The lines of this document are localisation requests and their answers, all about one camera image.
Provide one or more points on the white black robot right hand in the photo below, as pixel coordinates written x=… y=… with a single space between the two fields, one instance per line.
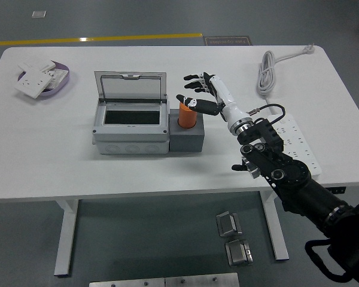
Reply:
x=227 y=98

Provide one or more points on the orange cylinder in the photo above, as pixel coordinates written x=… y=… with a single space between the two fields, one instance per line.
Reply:
x=188 y=119

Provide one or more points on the grey electrical box clear lid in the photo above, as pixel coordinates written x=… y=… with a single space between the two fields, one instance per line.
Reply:
x=128 y=140

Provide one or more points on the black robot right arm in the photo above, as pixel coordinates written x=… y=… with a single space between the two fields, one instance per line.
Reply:
x=302 y=185

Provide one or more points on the grey cube with round hole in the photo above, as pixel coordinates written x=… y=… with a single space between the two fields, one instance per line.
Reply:
x=185 y=140

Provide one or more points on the white power strip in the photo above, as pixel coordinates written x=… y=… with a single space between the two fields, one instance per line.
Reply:
x=300 y=136

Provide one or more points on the metal block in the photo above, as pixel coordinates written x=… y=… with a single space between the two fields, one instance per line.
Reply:
x=237 y=254
x=227 y=224

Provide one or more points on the white table leg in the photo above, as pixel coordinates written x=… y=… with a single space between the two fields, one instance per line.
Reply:
x=275 y=233
x=66 y=239

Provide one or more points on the black table control panel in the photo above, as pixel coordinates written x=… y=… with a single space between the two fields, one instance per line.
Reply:
x=338 y=190

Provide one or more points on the purple oval tray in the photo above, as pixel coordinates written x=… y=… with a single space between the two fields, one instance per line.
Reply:
x=60 y=88

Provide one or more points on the small grey-white socket panel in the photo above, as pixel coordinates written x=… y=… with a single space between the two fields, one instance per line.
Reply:
x=57 y=76

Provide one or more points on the metal plate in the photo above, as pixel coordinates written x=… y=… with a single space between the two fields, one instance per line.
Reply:
x=125 y=283
x=202 y=280

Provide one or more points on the large white socket panel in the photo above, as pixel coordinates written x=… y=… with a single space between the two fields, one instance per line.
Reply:
x=33 y=83

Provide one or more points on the square floor cover plate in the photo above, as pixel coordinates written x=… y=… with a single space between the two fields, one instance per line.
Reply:
x=39 y=14

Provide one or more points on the white switch panel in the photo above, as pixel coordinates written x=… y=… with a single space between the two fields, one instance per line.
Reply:
x=36 y=64

